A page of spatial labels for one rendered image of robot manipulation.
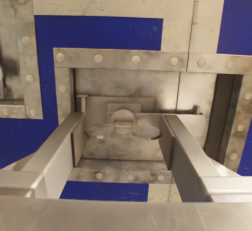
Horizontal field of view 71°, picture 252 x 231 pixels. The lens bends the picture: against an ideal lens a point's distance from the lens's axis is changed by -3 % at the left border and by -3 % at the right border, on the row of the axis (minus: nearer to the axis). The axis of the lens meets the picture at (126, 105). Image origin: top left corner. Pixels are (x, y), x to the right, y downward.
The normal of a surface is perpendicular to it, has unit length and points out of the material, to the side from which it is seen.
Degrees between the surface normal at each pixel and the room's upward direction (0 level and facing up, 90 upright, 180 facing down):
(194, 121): 90
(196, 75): 90
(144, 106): 90
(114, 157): 90
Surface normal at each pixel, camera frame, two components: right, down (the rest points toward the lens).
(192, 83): 0.00, 0.29
